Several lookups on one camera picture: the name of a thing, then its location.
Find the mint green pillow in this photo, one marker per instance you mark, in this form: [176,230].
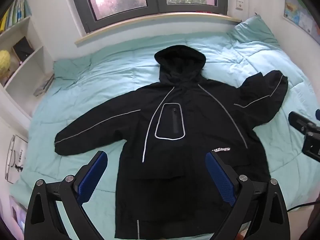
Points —
[252,30]

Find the black hooded jacket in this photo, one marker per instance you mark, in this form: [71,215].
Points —
[175,155]

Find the white bookshelf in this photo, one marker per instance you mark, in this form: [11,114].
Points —
[27,26]

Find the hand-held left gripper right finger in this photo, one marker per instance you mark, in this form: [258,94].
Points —
[221,176]

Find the colourful wall map poster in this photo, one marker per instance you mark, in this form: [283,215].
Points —
[298,15]

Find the black box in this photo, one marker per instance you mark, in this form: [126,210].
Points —
[23,48]

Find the row of books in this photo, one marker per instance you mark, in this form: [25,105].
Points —
[17,12]

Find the white wall switch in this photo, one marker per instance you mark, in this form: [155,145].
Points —
[239,5]

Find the yellow plush toy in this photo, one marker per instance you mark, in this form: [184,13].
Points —
[4,63]

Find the wooden windowsill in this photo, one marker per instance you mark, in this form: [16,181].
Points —
[82,41]

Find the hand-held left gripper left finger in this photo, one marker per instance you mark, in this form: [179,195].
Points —
[92,176]

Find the mint green duvet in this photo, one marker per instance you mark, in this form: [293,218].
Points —
[112,80]

